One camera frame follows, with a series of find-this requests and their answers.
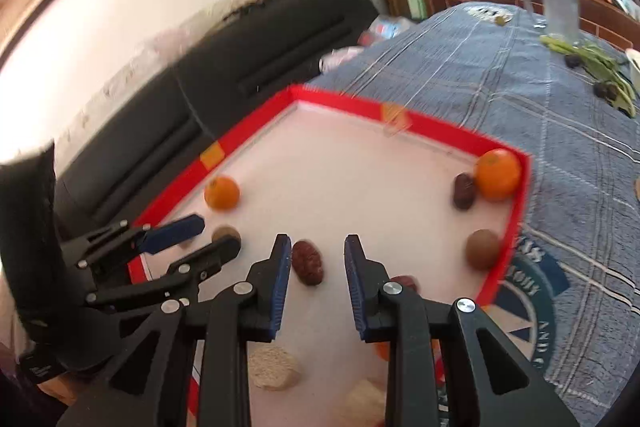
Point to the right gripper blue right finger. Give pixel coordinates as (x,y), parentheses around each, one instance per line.
(374,311)

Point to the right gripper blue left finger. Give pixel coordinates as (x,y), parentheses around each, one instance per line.
(262,312)

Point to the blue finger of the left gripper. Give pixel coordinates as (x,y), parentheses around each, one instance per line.
(155,240)
(208,260)

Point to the small orange kumquat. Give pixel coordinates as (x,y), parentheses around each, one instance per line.
(222,193)

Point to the glossy red jujube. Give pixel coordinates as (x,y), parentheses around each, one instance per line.
(307,263)

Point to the beige round cake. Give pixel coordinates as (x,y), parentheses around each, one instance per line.
(273,369)

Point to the red shallow box tray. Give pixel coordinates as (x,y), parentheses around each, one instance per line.
(318,165)

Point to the brown round longan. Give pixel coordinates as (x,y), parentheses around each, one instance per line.
(482,249)

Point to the wrinkled dark red date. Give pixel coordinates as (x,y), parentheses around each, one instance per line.
(464,191)

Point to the large orange mandarin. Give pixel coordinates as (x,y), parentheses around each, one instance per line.
(497,173)

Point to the beige square cake block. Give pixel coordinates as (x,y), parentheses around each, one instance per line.
(364,405)

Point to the round emblem mat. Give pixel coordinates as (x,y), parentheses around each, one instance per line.
(523,304)

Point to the black sofa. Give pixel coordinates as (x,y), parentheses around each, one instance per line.
(194,100)

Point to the green leafy vegetables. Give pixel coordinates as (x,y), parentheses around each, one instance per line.
(609,82)

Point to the glass beer mug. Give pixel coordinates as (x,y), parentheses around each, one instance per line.
(561,19)

